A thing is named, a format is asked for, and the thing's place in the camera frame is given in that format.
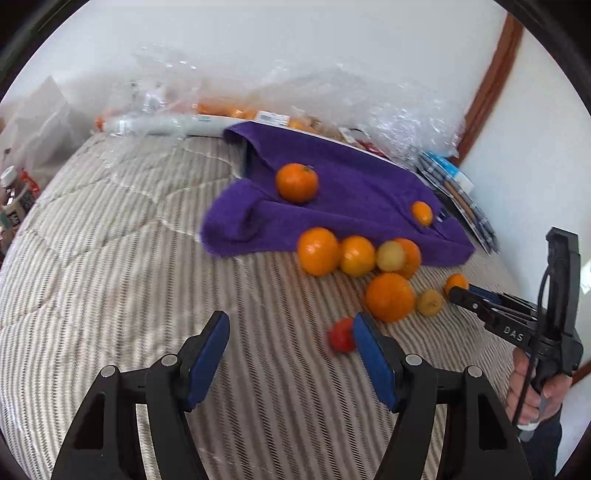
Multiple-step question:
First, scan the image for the small orange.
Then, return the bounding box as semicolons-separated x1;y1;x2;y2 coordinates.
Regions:
444;274;469;298
411;201;434;227

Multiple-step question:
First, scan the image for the purple towel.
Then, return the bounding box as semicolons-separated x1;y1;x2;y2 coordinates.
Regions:
199;121;477;268

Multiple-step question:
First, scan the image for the white capped drink bottle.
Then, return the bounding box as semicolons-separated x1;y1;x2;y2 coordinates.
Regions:
0;166;40;217

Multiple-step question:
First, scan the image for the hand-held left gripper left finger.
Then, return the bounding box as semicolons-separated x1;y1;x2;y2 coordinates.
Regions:
50;311;230;480

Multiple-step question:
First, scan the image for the clear bag of brown snacks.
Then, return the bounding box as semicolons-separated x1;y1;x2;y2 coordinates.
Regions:
323;124;386;157

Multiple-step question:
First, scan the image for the large orange with stem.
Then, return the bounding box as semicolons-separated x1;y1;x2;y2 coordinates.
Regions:
276;163;320;205

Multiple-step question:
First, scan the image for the white long bar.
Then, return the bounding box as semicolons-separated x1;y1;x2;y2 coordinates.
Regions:
104;113;391;162

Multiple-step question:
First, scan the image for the white plastic bag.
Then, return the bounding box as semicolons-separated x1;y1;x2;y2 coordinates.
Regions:
0;76;77;185

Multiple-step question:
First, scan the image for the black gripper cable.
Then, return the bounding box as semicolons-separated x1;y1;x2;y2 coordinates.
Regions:
516;265;555;428

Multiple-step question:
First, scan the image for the small yellow citrus fruit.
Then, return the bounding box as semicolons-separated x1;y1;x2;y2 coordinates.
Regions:
416;289;445;317
376;241;407;273

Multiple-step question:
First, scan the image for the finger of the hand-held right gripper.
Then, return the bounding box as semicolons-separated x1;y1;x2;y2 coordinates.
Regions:
445;286;509;330
467;285;539;320

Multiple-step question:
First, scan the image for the red tomato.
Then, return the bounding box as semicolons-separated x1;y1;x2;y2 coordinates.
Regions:
328;317;357;354

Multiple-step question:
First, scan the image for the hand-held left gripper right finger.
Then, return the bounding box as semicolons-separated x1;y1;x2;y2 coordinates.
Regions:
352;312;534;480

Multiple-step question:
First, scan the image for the blue tissue pack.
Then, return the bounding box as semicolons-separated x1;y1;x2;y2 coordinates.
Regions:
424;150;475;193

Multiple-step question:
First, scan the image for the medium orange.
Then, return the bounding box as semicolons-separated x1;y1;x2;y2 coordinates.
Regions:
297;227;341;277
339;235;376;278
392;237;422;280

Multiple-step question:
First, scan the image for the dark label drink bottle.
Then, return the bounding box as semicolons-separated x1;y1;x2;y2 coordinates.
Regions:
0;203;25;243

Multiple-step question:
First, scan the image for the checkered blue cloth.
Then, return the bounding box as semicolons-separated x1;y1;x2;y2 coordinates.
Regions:
416;150;500;256

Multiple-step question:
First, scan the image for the clear bag of oranges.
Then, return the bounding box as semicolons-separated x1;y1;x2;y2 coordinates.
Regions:
198;98;324;136

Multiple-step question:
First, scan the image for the person's right forearm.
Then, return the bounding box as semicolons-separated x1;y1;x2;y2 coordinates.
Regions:
519;408;564;480

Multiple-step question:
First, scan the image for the large crumpled clear plastic wrap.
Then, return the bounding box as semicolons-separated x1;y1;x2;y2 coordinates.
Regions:
249;65;465;167

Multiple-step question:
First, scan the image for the brown wooden door frame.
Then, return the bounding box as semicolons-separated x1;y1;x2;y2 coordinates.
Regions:
457;11;525;167

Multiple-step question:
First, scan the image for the striped bed quilt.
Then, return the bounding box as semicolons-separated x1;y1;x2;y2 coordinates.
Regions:
0;131;532;480

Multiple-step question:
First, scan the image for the crumpled clear plastic bag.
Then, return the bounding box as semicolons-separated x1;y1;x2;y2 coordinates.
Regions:
99;44;218;134

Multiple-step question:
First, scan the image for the person's right hand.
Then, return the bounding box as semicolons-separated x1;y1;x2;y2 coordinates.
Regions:
505;346;573;423

